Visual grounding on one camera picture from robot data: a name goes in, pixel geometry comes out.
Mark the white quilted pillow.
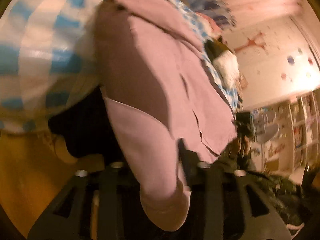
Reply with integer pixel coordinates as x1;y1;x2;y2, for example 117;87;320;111
213;50;240;89

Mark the olive brown garment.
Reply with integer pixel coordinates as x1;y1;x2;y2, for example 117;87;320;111
204;36;233;62

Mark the pink and brown jacket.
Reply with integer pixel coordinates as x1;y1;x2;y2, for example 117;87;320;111
94;0;236;231

